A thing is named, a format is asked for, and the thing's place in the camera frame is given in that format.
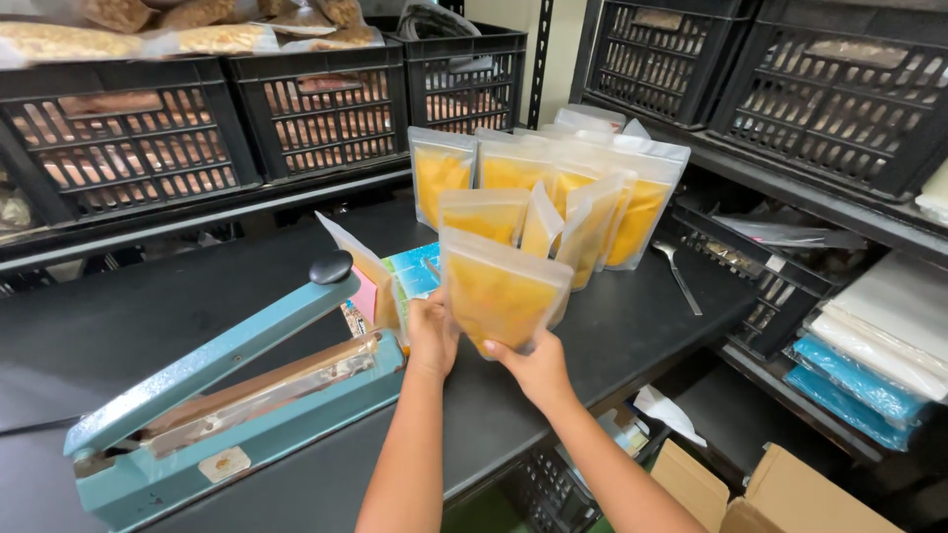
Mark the person's right hand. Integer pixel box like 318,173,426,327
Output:
483,329,576,416

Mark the person's left hand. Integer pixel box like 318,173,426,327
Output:
406,287,462,380

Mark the clear pouch of yellow powder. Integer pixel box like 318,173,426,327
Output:
439,226,576,361

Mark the blue printed paper sheet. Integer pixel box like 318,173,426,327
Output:
384,242,444,303

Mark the group of yellow powder pouches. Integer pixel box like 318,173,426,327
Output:
407,104,693,291

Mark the blue impulse heat sealer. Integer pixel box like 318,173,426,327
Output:
63,250,409,533

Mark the small black crate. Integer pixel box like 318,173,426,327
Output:
510,443,602,533

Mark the metal spoon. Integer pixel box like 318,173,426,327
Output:
651,238,705,317

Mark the black metal shelf rack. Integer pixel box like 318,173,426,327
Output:
526,0,948,466
0,152,413,297

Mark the crumpled white paper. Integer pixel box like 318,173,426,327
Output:
632,384,709,448

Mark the clear plastic bag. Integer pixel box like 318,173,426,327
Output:
395,0,483,41

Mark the black crate with plastic bags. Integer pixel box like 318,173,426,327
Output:
658,187,869,362

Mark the heap of brown food bags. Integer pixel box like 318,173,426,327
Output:
0,0,387,69

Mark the brown cardboard box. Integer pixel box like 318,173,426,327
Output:
649,438,906,533

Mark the stack of white and blue packets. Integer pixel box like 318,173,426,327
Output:
783,250,948,453

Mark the white plastic bag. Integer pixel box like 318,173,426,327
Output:
914,158,948,225

